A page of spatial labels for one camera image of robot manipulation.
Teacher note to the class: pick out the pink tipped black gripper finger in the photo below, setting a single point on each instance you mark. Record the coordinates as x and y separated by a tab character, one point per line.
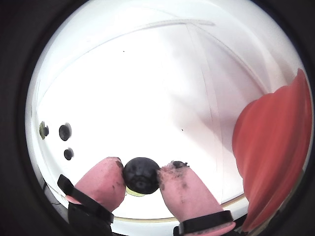
98	182
187	194

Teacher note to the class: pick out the red collapsible silicone cup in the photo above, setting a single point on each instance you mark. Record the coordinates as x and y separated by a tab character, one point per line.
270	147

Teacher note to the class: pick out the green leaf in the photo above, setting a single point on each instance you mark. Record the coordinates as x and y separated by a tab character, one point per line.
41	127
134	194

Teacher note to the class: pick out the white paper sheet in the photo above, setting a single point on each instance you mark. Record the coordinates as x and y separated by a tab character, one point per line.
147	98

